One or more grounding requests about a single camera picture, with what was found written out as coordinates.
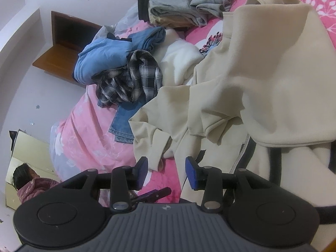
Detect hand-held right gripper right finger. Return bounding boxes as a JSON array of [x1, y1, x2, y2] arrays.
[[185, 157, 273, 213]]

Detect black cloth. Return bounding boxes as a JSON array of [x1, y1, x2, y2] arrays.
[[136, 0, 150, 21]]

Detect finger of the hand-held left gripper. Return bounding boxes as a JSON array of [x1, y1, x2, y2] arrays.
[[131, 188, 172, 204]]

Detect blue jeans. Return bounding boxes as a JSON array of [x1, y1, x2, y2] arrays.
[[108, 102, 147, 144]]

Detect light blue garment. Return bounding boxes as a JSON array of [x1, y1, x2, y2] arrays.
[[73, 38, 133, 85]]

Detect khaki garment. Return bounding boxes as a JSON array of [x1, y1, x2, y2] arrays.
[[151, 13, 195, 28]]

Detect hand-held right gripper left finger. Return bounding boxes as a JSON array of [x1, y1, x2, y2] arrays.
[[62, 157, 148, 214]]

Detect white fleece garment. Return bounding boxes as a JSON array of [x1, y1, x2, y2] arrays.
[[154, 29, 204, 87]]

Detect beige zip jacket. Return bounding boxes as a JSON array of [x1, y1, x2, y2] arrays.
[[129, 0, 336, 216]]

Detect blue denim garment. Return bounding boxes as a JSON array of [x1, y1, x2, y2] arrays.
[[129, 28, 166, 51]]

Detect black white plaid shirt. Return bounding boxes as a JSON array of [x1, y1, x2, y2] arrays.
[[92, 49, 164, 108]]

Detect brown wooden headboard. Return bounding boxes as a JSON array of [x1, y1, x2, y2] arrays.
[[33, 11, 103, 84]]

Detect pale grey quilt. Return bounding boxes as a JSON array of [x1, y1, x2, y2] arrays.
[[94, 3, 139, 40]]

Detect grey hoodie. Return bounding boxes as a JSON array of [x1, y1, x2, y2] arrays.
[[148, 0, 208, 28]]

